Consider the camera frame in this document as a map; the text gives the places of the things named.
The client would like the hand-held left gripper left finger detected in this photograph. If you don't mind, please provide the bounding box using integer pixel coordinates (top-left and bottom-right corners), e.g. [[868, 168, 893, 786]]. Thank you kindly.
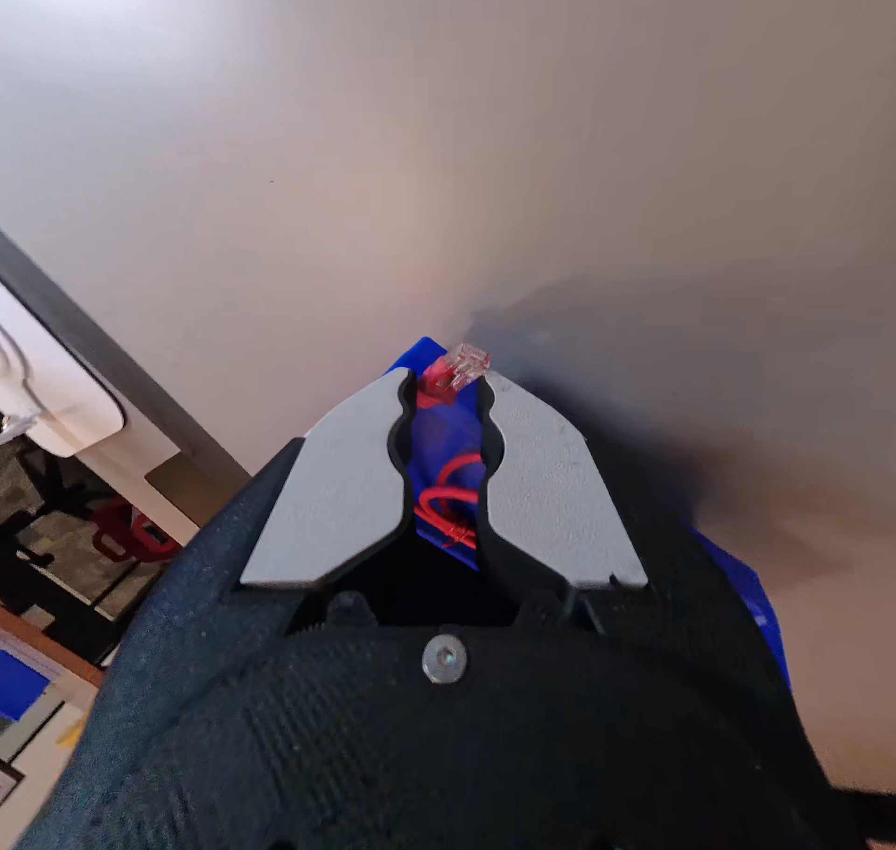
[[240, 369, 413, 627]]

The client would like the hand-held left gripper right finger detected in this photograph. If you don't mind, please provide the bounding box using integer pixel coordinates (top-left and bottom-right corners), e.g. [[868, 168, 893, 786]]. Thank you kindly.
[[478, 372, 648, 627]]

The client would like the red ethernet cable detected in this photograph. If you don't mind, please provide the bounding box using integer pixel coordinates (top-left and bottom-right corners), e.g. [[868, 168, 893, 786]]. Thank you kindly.
[[413, 342, 491, 551]]

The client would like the blue plastic bin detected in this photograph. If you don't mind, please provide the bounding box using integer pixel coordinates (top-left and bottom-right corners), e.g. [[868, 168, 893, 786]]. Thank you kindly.
[[384, 335, 793, 691]]

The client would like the white stand base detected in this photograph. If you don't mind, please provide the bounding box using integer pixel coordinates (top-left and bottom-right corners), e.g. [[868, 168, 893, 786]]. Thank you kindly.
[[0, 281, 127, 460]]

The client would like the blue box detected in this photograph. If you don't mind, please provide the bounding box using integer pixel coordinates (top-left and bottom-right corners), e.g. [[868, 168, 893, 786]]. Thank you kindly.
[[0, 649, 56, 723]]

